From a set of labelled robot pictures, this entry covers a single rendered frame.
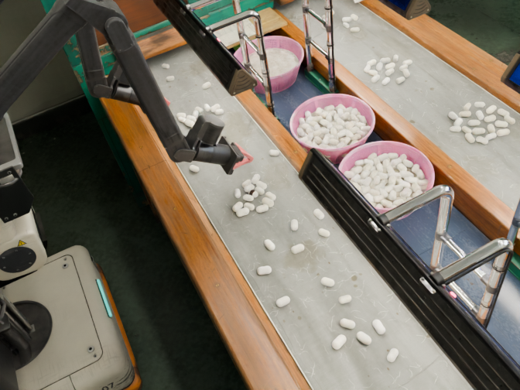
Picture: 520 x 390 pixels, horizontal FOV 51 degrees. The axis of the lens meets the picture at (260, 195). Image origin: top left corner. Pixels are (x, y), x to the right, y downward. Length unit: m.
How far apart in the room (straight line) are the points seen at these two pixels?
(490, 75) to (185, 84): 1.05
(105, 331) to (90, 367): 0.13
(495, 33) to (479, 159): 1.96
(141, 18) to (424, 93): 1.05
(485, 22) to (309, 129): 2.11
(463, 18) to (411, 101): 1.89
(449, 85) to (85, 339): 1.50
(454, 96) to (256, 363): 1.08
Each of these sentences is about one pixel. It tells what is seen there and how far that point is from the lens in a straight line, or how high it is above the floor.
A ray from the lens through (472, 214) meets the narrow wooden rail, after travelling 1.58.
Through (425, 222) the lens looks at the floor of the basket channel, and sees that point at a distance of 1.58.
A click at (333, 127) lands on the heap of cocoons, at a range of 1.76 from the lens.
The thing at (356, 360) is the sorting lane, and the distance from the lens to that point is 1.28.
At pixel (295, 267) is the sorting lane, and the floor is 0.74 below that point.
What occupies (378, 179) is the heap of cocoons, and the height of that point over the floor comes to 0.74.
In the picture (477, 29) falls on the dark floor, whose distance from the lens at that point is 3.60.
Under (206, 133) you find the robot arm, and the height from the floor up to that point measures 1.00.
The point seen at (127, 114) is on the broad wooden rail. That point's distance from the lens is 1.95.
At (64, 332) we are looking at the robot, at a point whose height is 0.28.
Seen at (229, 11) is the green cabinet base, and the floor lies 0.82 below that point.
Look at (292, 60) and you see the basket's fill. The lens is 2.08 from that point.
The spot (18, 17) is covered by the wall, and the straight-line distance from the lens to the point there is 3.08.
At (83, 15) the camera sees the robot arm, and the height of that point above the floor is 1.40.
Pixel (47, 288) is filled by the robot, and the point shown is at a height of 0.28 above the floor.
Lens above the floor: 1.90
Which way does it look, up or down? 48 degrees down
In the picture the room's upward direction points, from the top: 12 degrees counter-clockwise
